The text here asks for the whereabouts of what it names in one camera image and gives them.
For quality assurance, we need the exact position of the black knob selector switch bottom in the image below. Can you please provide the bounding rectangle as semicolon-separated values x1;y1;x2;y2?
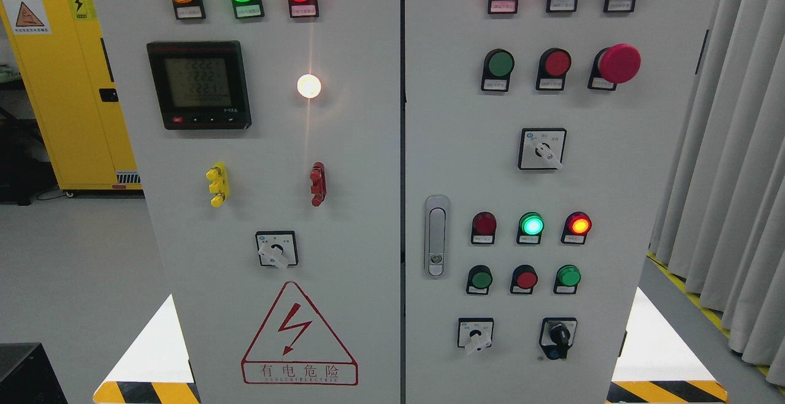
538;317;578;361

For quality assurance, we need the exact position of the grey curtain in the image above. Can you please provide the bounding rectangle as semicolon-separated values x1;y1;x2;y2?
649;0;784;387

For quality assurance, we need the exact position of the grey cabinet door handle lock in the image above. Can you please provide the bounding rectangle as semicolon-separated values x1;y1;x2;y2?
424;195;450;278

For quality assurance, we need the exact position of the red push button lower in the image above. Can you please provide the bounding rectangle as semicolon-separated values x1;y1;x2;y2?
508;264;538;295

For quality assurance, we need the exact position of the red test terminal block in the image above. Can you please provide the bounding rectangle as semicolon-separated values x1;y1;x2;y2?
309;161;326;207

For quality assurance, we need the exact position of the yellow black striped cabinet base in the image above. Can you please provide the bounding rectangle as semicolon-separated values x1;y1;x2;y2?
93;381;728;403

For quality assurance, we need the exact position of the yellow safety storage cabinet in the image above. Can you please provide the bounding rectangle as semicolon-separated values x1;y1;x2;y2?
2;0;141;196

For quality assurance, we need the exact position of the green push button second row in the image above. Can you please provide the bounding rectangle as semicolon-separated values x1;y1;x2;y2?
480;48;515;92

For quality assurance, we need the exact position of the right door upper selector switch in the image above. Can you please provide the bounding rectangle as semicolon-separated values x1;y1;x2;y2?
518;128;567;171

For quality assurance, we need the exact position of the green push button lower left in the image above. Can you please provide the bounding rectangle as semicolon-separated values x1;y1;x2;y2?
465;265;493;295

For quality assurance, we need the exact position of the red push button second row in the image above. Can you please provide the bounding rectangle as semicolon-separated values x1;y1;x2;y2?
535;47;572;91

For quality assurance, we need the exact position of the red lit indicator lamp lower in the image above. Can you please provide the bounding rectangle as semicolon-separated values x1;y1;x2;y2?
560;211;592;245

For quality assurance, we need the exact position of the yellow test terminal block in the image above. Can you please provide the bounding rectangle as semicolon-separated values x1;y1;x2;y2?
205;162;230;208

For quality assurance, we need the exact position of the green lit indicator lamp lower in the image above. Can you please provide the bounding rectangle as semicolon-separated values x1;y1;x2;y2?
516;212;545;245

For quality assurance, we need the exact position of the white lit indicator lamp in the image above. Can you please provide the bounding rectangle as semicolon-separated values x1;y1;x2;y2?
296;74;323;99

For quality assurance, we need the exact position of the black digital power meter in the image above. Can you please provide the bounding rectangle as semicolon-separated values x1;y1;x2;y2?
147;40;252;130

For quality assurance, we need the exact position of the white knob selector switch bottom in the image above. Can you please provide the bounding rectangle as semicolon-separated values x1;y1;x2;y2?
456;317;494;354

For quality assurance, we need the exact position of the red electric hazard warning sticker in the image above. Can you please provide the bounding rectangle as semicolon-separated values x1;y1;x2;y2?
241;281;359;386

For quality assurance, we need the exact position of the black box bottom left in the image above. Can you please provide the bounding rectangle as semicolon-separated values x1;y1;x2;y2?
1;342;67;403

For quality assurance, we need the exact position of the red emergency stop mushroom button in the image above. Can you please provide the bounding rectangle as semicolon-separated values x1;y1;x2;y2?
587;44;641;91

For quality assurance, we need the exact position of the green push button lower right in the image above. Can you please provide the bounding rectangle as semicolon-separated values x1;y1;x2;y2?
553;264;581;295

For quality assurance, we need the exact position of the grey electrical control cabinet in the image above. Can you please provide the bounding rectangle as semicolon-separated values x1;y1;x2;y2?
95;0;718;403

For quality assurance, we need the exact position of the dark red indicator lamp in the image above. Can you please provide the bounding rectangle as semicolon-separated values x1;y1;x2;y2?
469;212;498;245

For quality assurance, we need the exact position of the left door rotary selector switch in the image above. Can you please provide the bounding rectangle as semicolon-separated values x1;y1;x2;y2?
255;231;299;268

